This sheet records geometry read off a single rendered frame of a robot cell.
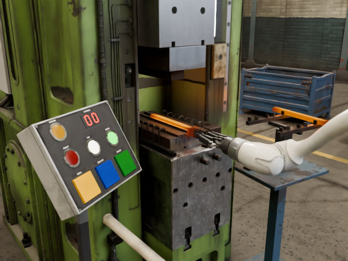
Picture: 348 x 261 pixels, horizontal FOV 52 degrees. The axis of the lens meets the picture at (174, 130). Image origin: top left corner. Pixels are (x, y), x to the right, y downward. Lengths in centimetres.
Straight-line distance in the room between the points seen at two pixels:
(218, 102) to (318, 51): 804
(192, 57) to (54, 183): 79
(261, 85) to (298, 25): 470
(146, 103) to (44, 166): 105
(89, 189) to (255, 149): 60
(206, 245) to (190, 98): 76
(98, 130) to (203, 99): 79
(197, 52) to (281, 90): 396
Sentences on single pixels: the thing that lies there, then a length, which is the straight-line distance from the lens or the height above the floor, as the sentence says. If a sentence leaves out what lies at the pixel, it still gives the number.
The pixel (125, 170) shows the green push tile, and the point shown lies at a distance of 121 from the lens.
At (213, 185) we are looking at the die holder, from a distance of 172.
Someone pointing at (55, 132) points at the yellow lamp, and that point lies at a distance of 108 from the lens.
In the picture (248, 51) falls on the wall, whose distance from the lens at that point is 1096.
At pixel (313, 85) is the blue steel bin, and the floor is 59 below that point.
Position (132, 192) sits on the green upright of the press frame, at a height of 71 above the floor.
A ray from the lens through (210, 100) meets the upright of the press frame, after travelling 184.
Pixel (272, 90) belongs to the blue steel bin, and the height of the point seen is 45.
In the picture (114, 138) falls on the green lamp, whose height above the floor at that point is 109.
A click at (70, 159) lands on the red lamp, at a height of 109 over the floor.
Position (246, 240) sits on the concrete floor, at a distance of 265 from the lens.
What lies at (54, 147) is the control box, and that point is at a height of 113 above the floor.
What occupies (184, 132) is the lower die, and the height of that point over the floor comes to 99.
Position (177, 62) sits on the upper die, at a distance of 148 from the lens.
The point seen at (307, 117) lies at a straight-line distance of 193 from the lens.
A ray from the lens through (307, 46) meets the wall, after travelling 996.
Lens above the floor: 148
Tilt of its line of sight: 18 degrees down
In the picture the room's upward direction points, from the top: straight up
